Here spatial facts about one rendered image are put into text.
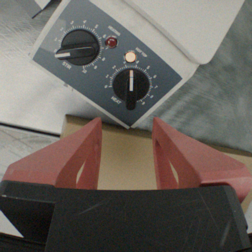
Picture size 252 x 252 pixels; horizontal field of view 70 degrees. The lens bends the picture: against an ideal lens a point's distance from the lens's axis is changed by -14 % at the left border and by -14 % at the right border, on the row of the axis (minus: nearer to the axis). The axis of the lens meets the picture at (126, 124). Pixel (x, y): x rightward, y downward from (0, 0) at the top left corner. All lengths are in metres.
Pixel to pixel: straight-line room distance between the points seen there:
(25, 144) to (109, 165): 0.10
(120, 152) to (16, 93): 0.12
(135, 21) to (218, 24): 0.07
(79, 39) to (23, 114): 0.10
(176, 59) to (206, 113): 0.13
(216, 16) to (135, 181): 0.18
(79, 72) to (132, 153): 0.09
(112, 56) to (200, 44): 0.07
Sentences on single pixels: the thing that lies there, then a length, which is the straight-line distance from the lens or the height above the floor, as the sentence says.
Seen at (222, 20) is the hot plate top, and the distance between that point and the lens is 0.20.
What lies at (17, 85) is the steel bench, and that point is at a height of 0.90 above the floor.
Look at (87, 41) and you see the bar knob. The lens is 0.17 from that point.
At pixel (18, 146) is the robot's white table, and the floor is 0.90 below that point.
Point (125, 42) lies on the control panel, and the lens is 0.17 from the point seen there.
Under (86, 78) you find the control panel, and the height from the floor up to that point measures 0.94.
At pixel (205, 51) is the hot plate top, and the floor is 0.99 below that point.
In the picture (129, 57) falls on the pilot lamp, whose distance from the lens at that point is 0.17.
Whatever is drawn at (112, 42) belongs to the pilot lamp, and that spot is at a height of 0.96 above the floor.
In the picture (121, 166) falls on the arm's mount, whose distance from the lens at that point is 0.21.
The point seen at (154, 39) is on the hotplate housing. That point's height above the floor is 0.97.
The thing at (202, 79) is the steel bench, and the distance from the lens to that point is 0.29.
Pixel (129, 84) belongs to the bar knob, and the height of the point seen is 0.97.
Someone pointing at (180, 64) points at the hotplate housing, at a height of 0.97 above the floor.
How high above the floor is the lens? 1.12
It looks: 67 degrees down
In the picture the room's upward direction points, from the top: 125 degrees clockwise
